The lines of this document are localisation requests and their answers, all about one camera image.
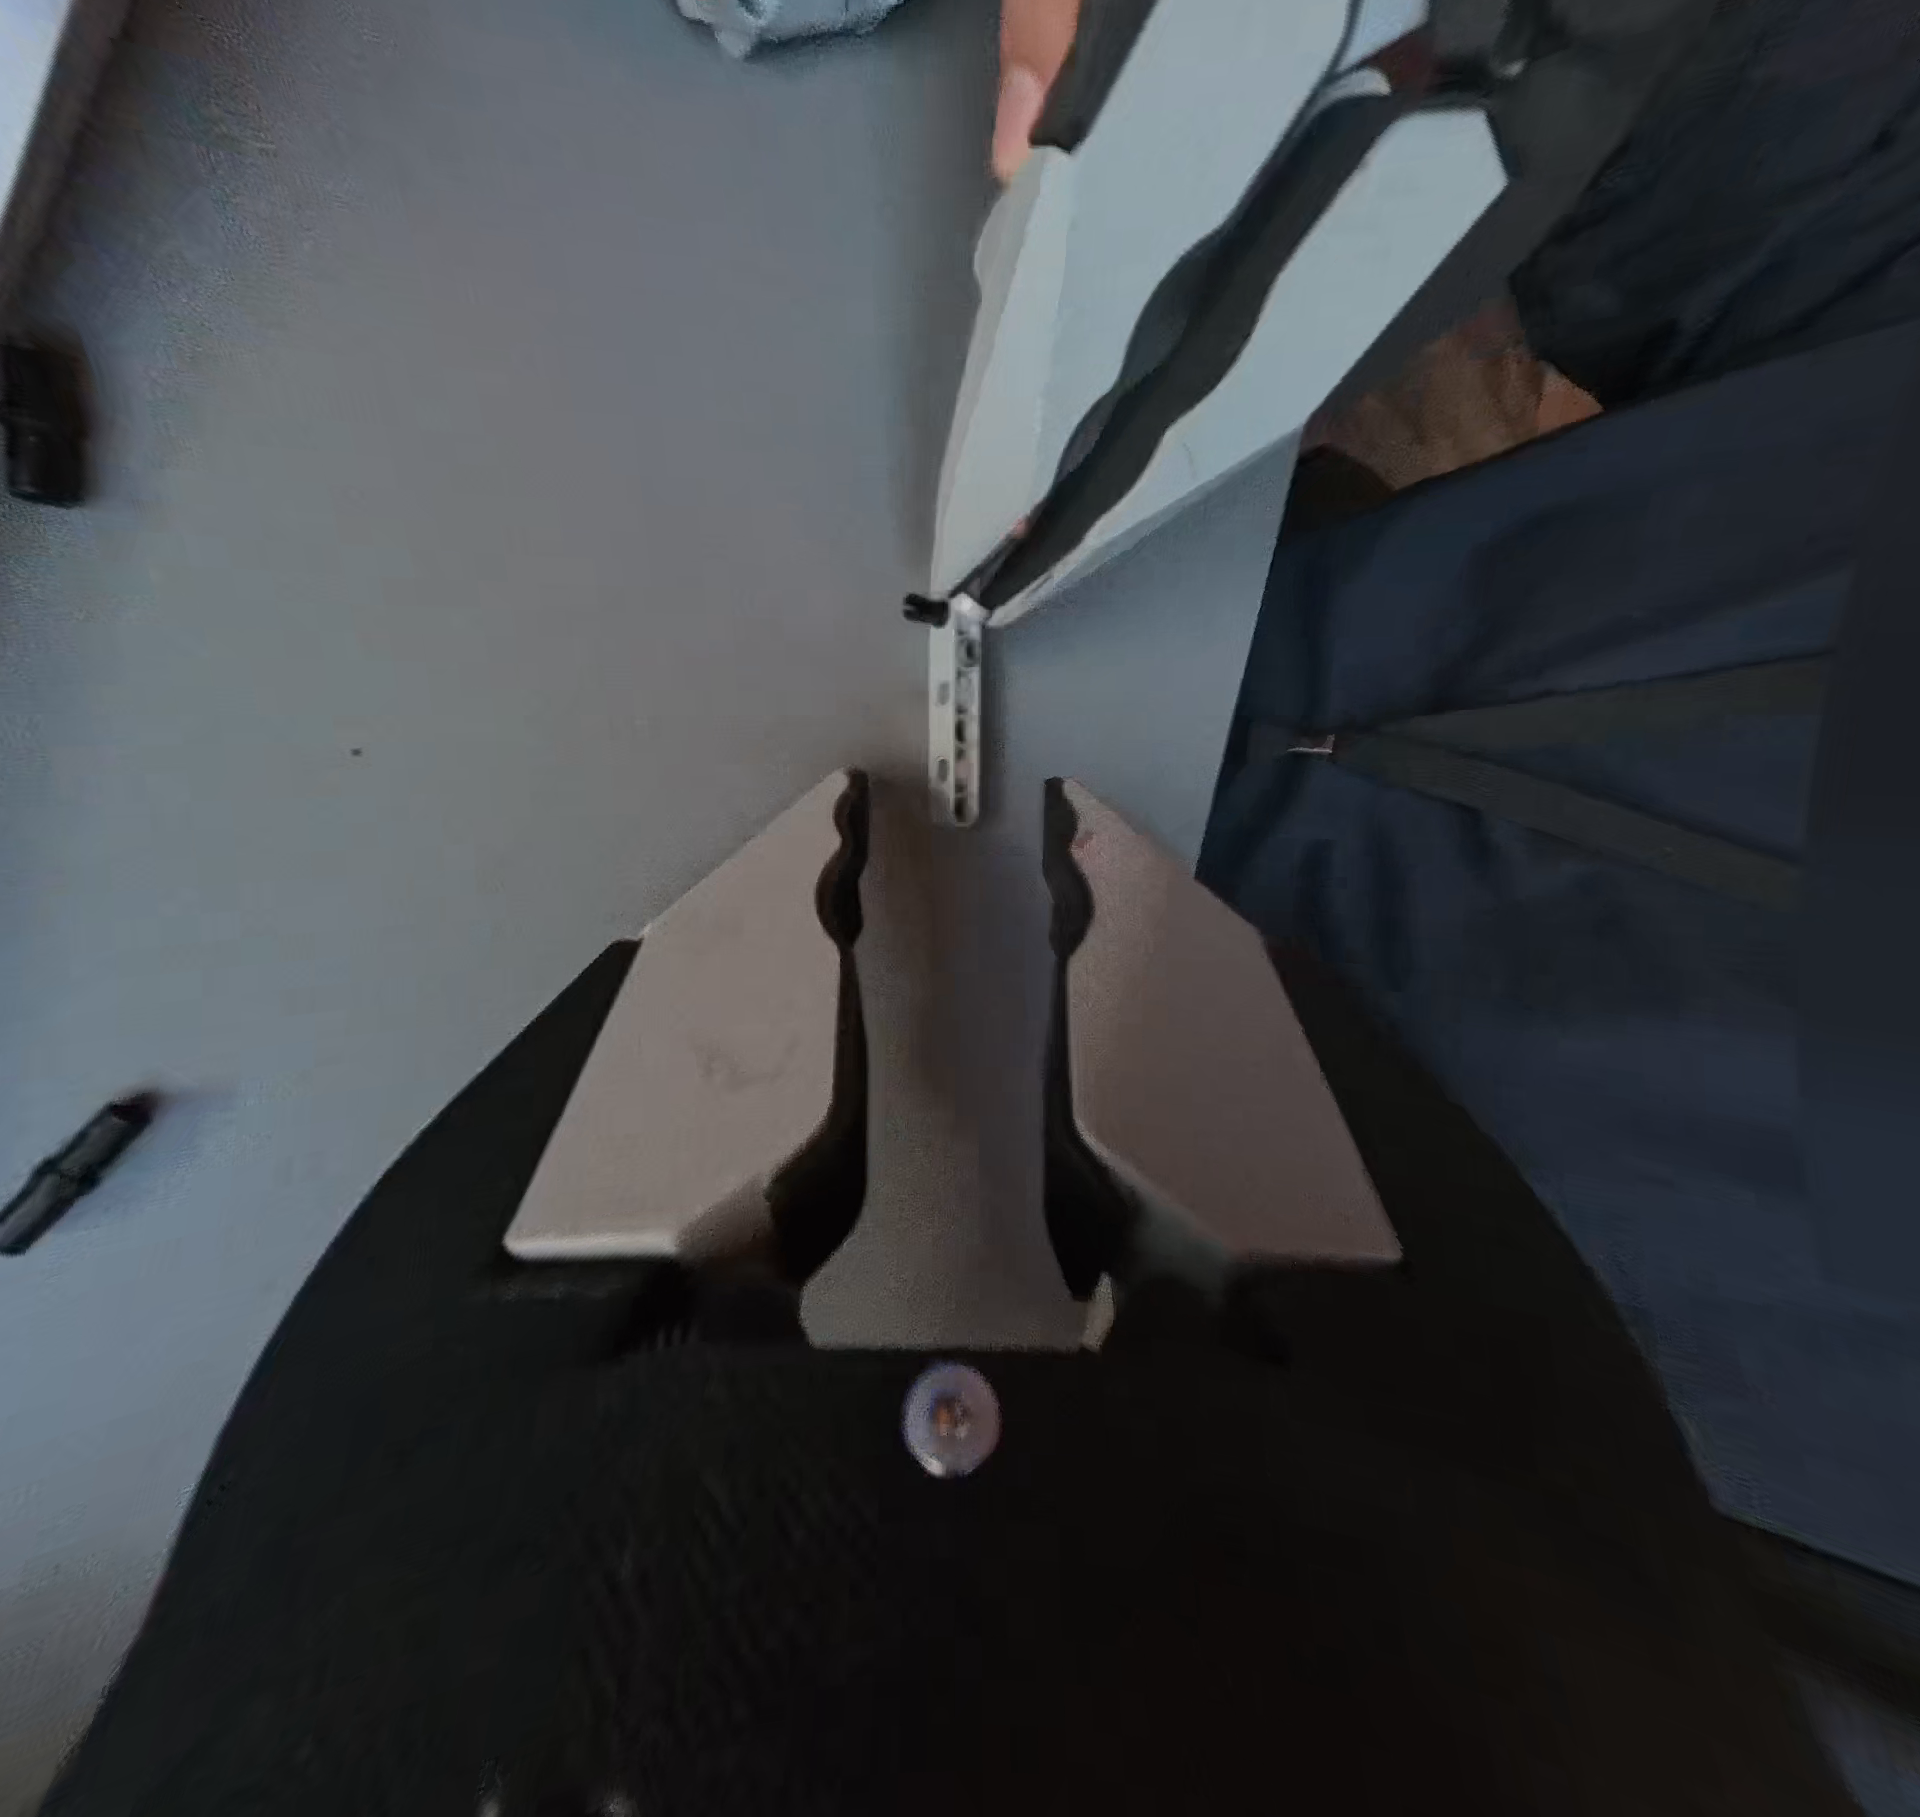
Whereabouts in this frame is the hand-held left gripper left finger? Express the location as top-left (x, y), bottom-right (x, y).
top-left (502, 766), bottom-right (876, 1287)

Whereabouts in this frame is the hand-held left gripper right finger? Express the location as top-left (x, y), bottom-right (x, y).
top-left (1044, 777), bottom-right (1408, 1301)

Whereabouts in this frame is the person's dark grey shirt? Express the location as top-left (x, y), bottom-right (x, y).
top-left (1386, 0), bottom-right (1920, 407)

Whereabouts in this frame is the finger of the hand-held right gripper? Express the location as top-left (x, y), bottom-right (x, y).
top-left (929, 0), bottom-right (1430, 607)
top-left (982, 104), bottom-right (1514, 629)

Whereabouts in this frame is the long black lego axle pin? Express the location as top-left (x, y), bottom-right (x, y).
top-left (0, 1088), bottom-right (164, 1261)

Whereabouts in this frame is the light grey lego beam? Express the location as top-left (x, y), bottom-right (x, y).
top-left (926, 594), bottom-right (996, 830)

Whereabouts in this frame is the white lego instruction booklet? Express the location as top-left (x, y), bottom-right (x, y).
top-left (0, 0), bottom-right (171, 296)

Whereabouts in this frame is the black lego connector piece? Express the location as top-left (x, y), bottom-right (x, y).
top-left (0, 329), bottom-right (99, 511)

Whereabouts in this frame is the person's right hand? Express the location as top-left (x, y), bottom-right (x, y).
top-left (991, 0), bottom-right (1116, 186)

